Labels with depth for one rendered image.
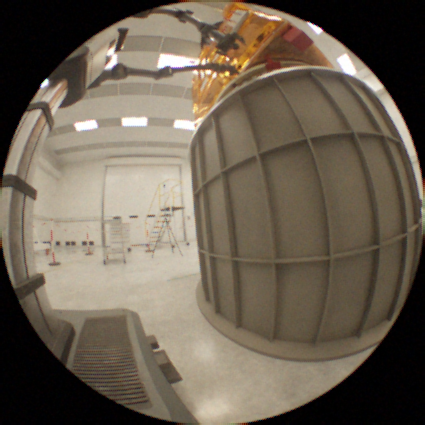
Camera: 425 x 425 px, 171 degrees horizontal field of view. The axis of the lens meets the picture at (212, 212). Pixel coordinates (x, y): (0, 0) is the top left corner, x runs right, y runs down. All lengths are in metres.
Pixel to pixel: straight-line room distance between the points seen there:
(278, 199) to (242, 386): 0.66
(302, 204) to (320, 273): 0.23
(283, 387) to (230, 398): 0.16
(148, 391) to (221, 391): 0.31
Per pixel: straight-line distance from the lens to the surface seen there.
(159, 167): 9.05
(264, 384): 0.59
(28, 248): 0.43
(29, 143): 0.44
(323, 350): 0.67
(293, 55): 1.47
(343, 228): 0.50
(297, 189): 0.49
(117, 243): 5.11
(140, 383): 0.33
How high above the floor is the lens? 0.53
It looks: 7 degrees up
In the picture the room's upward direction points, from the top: 6 degrees counter-clockwise
